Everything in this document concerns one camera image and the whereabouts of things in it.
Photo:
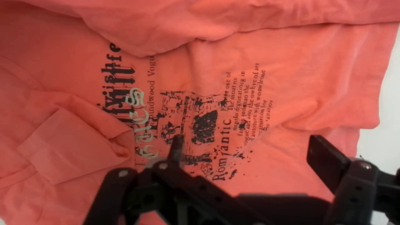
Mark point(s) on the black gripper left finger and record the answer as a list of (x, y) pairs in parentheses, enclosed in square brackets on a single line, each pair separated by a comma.
[(167, 201)]

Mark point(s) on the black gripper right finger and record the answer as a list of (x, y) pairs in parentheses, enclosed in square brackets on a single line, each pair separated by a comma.
[(358, 192)]

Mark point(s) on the coral printed sweatshirt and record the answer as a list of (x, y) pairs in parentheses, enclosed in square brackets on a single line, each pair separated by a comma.
[(250, 51)]

